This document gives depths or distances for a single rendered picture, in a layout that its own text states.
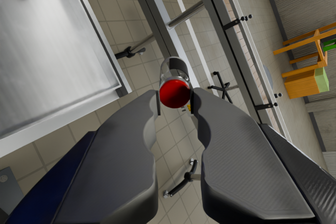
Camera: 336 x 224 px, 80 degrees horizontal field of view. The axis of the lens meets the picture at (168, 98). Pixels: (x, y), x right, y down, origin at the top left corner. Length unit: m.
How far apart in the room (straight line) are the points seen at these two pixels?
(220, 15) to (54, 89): 0.89
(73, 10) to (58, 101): 0.22
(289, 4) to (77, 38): 7.38
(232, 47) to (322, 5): 6.56
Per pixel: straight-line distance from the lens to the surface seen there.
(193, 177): 1.80
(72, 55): 0.49
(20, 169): 1.32
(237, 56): 1.13
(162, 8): 1.39
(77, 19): 0.54
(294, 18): 7.65
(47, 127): 0.43
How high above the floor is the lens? 1.30
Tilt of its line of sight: 42 degrees down
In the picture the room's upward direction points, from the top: 72 degrees clockwise
